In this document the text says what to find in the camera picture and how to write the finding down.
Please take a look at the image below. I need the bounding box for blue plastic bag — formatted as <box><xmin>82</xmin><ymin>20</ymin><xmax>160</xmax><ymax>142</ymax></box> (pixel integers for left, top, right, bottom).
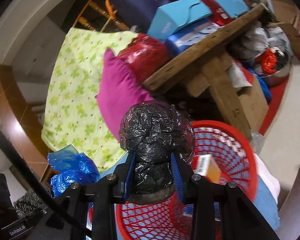
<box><xmin>47</xmin><ymin>145</ymin><xmax>101</xmax><ymax>197</ymax></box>

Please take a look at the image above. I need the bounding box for red plastic mesh basket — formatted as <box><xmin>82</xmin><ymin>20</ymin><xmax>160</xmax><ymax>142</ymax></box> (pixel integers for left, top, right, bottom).
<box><xmin>115</xmin><ymin>121</ymin><xmax>258</xmax><ymax>239</ymax></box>

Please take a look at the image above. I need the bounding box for black plastic bag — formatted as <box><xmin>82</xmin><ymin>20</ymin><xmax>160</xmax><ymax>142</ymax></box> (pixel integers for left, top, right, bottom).
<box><xmin>119</xmin><ymin>101</ymin><xmax>195</xmax><ymax>205</ymax></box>

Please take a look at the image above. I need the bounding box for blue bed sheet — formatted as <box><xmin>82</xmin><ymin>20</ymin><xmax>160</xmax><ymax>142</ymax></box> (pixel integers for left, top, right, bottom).
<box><xmin>84</xmin><ymin>152</ymin><xmax>281</xmax><ymax>240</ymax></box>

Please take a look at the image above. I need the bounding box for red white carton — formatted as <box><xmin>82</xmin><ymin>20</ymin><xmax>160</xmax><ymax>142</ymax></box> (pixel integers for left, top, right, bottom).
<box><xmin>192</xmin><ymin>154</ymin><xmax>221</xmax><ymax>184</ymax></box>

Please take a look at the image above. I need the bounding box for green clover patterned quilt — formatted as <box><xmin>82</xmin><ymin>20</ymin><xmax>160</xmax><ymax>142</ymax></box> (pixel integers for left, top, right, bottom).
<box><xmin>42</xmin><ymin>28</ymin><xmax>137</xmax><ymax>172</ymax></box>

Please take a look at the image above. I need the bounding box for wooden headboard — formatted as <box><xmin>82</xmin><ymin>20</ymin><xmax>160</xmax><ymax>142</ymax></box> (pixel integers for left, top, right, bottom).
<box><xmin>0</xmin><ymin>64</ymin><xmax>57</xmax><ymax>185</ymax></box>

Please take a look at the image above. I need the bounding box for brown cardboard box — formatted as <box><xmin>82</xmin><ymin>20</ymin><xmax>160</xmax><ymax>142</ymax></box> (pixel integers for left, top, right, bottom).
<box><xmin>236</xmin><ymin>76</ymin><xmax>269</xmax><ymax>132</ymax></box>

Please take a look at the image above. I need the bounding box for magenta pillow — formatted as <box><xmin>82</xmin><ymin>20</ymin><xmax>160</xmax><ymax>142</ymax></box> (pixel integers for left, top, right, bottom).
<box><xmin>95</xmin><ymin>48</ymin><xmax>154</xmax><ymax>140</ymax></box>

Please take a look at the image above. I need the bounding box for red floor mat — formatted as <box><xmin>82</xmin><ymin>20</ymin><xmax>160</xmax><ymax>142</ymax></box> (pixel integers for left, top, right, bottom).
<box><xmin>259</xmin><ymin>78</ymin><xmax>289</xmax><ymax>135</ymax></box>

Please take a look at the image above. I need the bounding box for metal bowl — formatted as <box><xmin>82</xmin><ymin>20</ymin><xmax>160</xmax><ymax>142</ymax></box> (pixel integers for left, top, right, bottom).
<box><xmin>254</xmin><ymin>47</ymin><xmax>291</xmax><ymax>87</ymax></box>

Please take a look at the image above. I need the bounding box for wooden table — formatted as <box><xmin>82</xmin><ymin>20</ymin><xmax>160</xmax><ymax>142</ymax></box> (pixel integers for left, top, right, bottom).
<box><xmin>142</xmin><ymin>3</ymin><xmax>265</xmax><ymax>139</ymax></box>

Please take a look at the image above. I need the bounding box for small red bag in bowl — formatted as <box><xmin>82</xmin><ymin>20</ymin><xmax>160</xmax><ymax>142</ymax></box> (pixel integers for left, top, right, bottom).
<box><xmin>260</xmin><ymin>49</ymin><xmax>277</xmax><ymax>75</ymax></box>

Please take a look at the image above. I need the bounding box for shiny red wrapped bundle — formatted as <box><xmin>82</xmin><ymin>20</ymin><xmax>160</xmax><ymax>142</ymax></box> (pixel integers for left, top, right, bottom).
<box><xmin>117</xmin><ymin>33</ymin><xmax>170</xmax><ymax>84</ymax></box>

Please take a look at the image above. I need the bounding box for blue white tissue pack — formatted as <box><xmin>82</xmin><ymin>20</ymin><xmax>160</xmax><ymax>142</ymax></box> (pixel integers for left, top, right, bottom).
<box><xmin>164</xmin><ymin>19</ymin><xmax>221</xmax><ymax>57</ymax></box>

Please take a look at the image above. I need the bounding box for wooden chair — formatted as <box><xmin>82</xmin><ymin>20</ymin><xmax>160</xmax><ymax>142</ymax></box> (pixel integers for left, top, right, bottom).
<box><xmin>72</xmin><ymin>0</ymin><xmax>130</xmax><ymax>32</ymax></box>

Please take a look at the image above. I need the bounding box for light blue cardboard box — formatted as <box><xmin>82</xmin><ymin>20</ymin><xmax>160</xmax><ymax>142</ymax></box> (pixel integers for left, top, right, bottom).
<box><xmin>147</xmin><ymin>0</ymin><xmax>212</xmax><ymax>41</ymax></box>

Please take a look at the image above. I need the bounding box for navy blue cushion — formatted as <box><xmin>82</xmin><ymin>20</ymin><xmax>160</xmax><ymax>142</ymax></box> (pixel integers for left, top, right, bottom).
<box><xmin>111</xmin><ymin>0</ymin><xmax>170</xmax><ymax>34</ymax></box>

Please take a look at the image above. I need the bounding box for red box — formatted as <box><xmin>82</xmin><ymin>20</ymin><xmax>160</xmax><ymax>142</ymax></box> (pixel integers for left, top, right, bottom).
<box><xmin>176</xmin><ymin>0</ymin><xmax>233</xmax><ymax>27</ymax></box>

